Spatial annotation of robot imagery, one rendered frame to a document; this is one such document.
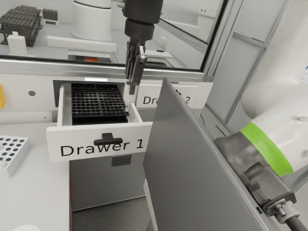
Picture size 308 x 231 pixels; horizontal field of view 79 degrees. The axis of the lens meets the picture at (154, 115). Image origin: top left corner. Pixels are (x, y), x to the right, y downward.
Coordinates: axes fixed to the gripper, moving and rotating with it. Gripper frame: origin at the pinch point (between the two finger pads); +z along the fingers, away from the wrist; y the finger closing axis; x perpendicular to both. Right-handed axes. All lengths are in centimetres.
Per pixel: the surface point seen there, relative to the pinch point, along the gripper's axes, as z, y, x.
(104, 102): 8.8, -7.5, -6.2
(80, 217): 98, -15, -14
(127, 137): 9.2, 10.9, -2.0
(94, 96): 8.9, -11.7, -9.2
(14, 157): 18.4, 5.7, -31.8
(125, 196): 87, -16, 13
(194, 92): 8.3, -15.4, 36.0
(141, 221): 98, -3, 22
